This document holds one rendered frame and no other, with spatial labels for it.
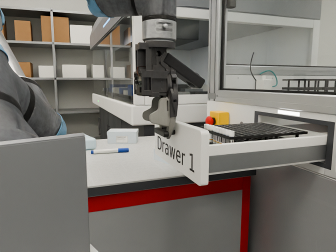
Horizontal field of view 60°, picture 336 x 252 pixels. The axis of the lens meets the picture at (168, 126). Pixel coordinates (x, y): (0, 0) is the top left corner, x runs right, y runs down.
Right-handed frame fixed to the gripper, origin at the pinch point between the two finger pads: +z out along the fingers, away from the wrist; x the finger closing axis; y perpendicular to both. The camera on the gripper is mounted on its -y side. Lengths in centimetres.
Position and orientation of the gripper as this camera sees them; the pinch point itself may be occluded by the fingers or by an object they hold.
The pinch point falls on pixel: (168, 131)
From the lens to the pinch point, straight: 68.0
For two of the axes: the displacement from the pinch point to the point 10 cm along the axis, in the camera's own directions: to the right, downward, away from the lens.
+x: 3.5, 1.4, -9.3
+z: 0.0, 9.9, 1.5
